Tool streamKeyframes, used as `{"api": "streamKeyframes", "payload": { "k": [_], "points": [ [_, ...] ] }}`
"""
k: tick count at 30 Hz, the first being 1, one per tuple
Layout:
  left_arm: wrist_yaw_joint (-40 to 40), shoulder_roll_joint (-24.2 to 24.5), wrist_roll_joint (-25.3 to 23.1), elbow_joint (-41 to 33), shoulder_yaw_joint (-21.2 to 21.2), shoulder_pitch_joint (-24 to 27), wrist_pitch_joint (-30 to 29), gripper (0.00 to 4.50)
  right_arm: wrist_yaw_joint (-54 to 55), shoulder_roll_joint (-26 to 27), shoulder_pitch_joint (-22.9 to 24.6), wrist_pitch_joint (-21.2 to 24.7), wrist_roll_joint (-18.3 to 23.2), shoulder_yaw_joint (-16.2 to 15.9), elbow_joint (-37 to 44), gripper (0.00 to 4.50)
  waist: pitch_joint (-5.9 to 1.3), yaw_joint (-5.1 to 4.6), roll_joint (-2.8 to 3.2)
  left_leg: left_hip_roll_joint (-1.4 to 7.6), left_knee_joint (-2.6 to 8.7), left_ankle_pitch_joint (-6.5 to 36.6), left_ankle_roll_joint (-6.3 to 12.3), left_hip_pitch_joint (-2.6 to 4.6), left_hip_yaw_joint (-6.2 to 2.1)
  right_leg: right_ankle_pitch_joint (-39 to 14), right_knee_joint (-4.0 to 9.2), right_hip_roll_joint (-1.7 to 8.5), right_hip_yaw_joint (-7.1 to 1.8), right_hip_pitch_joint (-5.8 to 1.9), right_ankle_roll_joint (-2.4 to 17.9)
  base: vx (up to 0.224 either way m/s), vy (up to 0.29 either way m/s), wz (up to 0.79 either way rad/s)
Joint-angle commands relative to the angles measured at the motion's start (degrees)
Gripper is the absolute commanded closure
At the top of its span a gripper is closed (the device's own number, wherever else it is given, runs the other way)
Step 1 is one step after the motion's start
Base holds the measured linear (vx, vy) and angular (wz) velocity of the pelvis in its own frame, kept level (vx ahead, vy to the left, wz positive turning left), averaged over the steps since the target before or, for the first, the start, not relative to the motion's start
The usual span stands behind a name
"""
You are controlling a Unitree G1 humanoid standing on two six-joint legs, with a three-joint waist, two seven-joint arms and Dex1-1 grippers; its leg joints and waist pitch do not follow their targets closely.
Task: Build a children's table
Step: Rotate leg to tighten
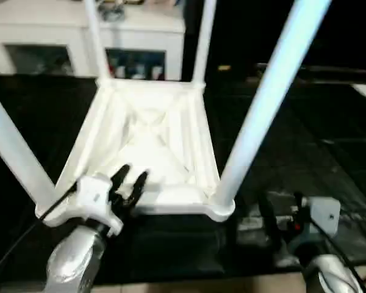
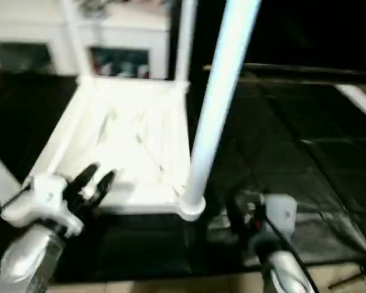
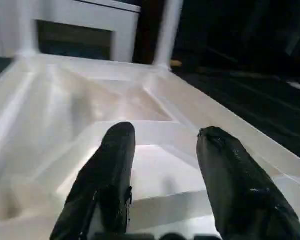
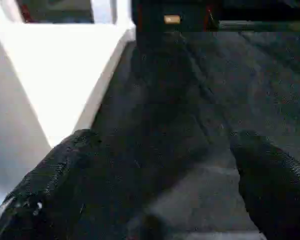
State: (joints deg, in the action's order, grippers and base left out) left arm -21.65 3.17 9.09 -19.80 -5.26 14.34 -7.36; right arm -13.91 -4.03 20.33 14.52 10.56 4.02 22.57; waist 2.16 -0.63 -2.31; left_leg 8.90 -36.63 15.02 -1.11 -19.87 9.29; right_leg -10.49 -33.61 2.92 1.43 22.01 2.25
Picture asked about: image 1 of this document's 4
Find black work mat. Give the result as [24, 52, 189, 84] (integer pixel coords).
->
[0, 64, 366, 286]

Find black metal bar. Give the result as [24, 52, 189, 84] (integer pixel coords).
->
[256, 63, 366, 79]

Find white glass-door cabinet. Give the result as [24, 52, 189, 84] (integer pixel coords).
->
[0, 0, 187, 81]

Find dark object on cabinet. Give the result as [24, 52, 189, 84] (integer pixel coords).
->
[99, 2, 126, 23]

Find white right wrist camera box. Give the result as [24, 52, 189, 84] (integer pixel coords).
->
[305, 197, 342, 239]

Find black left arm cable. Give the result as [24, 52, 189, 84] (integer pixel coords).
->
[0, 183, 79, 278]

